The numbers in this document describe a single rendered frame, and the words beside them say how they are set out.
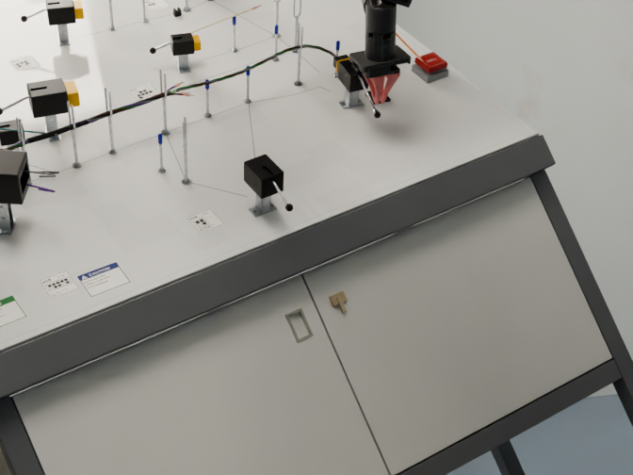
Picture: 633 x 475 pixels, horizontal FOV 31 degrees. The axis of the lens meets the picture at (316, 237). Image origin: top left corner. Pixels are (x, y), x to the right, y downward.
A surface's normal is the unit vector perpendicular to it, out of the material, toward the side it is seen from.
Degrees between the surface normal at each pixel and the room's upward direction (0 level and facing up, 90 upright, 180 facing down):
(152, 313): 90
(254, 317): 90
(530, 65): 90
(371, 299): 90
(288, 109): 51
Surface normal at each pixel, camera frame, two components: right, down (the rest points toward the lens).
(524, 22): -0.87, 0.37
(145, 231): 0.04, -0.75
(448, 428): 0.38, -0.22
